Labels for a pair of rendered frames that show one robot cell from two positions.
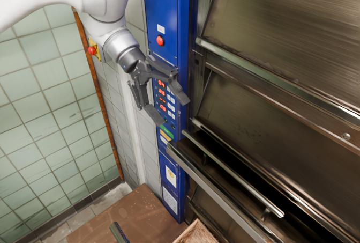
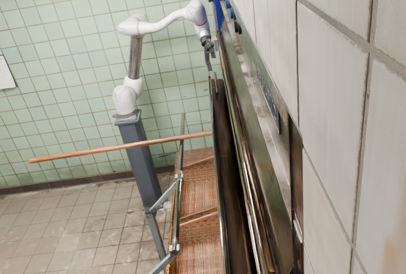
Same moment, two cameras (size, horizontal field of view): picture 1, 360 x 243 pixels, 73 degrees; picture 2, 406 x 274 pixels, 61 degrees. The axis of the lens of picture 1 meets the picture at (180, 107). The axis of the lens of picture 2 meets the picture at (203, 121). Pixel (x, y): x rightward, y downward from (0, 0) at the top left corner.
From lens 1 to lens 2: 1.85 m
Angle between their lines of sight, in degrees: 38
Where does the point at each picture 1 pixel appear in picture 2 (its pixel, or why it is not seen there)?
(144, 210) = not seen: hidden behind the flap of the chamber
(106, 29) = (198, 28)
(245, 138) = not seen: hidden behind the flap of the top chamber
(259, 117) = not seen: hidden behind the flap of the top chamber
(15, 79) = (180, 58)
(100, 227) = (194, 153)
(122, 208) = (211, 150)
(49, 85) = (196, 66)
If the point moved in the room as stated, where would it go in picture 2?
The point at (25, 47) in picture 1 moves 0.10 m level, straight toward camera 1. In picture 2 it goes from (188, 42) to (187, 45)
